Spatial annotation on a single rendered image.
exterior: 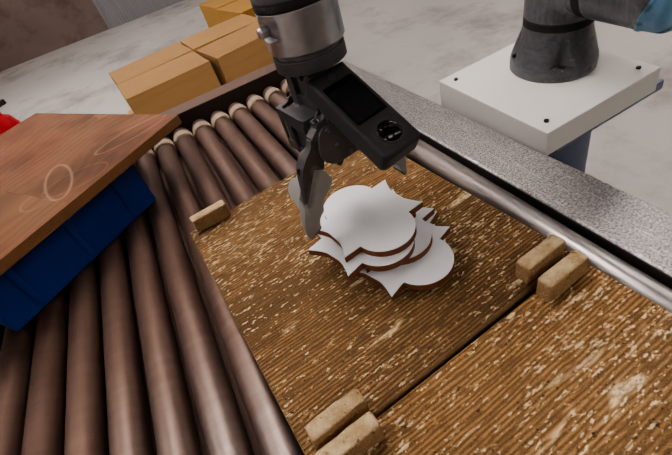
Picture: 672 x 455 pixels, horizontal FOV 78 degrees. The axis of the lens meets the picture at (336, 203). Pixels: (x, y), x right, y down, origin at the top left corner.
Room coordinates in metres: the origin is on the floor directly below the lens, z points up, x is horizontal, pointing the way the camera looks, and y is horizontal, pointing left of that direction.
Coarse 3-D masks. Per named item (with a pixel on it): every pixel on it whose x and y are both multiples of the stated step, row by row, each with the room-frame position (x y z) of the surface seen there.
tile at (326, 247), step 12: (324, 216) 0.42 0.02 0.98; (324, 240) 0.37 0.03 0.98; (312, 252) 0.36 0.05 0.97; (324, 252) 0.35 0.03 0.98; (336, 252) 0.35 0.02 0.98; (408, 252) 0.31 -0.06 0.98; (348, 264) 0.32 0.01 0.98; (360, 264) 0.32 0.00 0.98; (372, 264) 0.31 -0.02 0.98; (384, 264) 0.31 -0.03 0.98; (396, 264) 0.30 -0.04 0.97; (348, 276) 0.31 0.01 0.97
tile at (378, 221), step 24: (336, 192) 0.44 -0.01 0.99; (360, 192) 0.43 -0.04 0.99; (384, 192) 0.41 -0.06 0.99; (336, 216) 0.40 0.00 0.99; (360, 216) 0.38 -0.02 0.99; (384, 216) 0.37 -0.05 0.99; (408, 216) 0.36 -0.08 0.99; (336, 240) 0.36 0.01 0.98; (360, 240) 0.34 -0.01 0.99; (384, 240) 0.33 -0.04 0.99; (408, 240) 0.32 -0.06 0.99
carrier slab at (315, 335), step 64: (448, 192) 0.43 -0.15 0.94; (256, 256) 0.43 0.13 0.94; (320, 256) 0.39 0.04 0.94; (512, 256) 0.29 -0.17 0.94; (256, 320) 0.32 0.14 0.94; (320, 320) 0.29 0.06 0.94; (384, 320) 0.26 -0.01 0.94; (448, 320) 0.24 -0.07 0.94; (320, 384) 0.22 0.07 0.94; (384, 384) 0.20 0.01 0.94
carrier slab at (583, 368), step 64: (512, 320) 0.22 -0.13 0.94; (576, 320) 0.20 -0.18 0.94; (640, 320) 0.18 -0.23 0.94; (448, 384) 0.18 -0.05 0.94; (512, 384) 0.16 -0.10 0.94; (576, 384) 0.14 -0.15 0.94; (640, 384) 0.13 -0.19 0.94; (384, 448) 0.14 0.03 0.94; (448, 448) 0.13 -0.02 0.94; (512, 448) 0.11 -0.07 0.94; (576, 448) 0.10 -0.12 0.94; (640, 448) 0.09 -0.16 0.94
